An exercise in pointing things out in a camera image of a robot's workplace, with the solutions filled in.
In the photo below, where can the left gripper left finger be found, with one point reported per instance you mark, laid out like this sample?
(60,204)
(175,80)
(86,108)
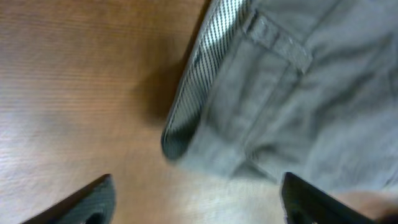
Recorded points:
(95,203)

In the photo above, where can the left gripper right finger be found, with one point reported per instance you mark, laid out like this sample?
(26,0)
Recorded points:
(305,204)

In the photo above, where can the grey shorts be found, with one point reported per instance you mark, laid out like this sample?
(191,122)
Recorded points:
(302,86)

